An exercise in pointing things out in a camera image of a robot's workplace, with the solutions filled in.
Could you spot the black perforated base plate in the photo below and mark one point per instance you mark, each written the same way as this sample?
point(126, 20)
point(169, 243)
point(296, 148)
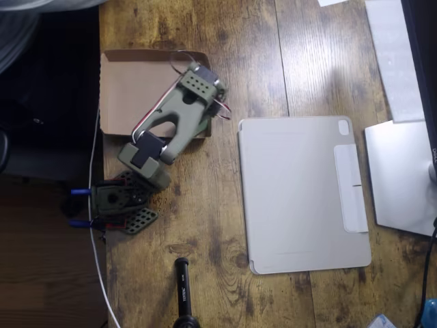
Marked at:
point(141, 220)

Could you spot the black chair armrest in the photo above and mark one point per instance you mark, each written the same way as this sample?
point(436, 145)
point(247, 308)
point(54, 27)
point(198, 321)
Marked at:
point(2, 152)

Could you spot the black chair castor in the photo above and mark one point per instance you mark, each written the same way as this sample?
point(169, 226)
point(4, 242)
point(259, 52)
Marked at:
point(71, 206)

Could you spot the black Dell monitor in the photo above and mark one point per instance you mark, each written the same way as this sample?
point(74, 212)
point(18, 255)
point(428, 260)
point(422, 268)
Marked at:
point(421, 51)

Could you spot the white paper sheet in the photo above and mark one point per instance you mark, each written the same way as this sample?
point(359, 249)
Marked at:
point(329, 2)

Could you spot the person's grey shirt torso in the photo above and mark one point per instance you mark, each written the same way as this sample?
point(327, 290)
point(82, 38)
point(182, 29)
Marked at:
point(13, 34)

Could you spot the blue round object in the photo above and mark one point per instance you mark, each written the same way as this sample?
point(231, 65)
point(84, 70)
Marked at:
point(431, 312)

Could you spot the tablet in beige case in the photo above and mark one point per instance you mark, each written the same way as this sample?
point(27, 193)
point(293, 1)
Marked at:
point(300, 205)

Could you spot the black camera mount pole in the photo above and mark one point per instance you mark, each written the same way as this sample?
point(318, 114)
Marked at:
point(183, 294)

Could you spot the white box with blue print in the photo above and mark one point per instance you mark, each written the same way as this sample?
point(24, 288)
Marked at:
point(382, 322)

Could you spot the brown cardboard tray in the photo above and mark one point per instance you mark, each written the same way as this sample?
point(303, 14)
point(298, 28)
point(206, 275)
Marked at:
point(136, 85)

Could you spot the white foam sheet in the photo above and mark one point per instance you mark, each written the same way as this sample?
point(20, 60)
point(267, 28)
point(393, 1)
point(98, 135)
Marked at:
point(392, 58)

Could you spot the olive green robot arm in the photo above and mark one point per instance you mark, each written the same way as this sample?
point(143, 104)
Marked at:
point(184, 112)

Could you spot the silver monitor stand base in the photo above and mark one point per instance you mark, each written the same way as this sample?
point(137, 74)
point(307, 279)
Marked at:
point(399, 177)

